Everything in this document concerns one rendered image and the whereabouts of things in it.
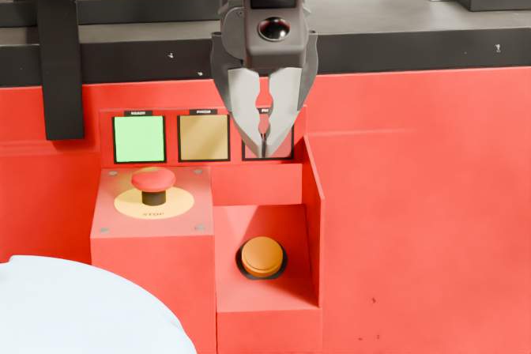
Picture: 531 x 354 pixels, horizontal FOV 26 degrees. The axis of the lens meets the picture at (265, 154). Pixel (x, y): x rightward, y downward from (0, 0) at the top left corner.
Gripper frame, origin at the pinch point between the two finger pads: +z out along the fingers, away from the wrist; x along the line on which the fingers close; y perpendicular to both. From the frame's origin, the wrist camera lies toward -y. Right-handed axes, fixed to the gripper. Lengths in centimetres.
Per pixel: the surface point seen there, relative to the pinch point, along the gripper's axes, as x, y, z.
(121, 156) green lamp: 13.1, 9.7, 5.4
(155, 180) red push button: 9.6, 0.1, 3.0
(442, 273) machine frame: -22.5, 22.2, 27.8
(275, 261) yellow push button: -1.1, 0.0, 11.7
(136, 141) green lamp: 11.6, 9.8, 3.9
